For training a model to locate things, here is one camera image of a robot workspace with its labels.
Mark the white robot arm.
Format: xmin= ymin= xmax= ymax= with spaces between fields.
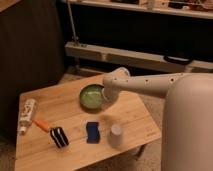
xmin=103 ymin=67 xmax=213 ymax=171

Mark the blue eraser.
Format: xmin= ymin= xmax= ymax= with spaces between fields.
xmin=86 ymin=122 xmax=100 ymax=143

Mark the green bowl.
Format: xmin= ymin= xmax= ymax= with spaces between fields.
xmin=79 ymin=84 xmax=107 ymax=110

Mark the wooden table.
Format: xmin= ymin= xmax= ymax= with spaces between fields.
xmin=15 ymin=75 xmax=161 ymax=171

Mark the black white striped block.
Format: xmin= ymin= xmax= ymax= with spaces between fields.
xmin=50 ymin=127 xmax=69 ymax=148

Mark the orange carrot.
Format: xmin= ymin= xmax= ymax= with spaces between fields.
xmin=33 ymin=119 xmax=50 ymax=132

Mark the clear plastic bottle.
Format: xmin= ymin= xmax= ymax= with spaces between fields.
xmin=18 ymin=99 xmax=37 ymax=135

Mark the metal shelf rack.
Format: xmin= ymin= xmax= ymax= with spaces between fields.
xmin=65 ymin=0 xmax=213 ymax=72

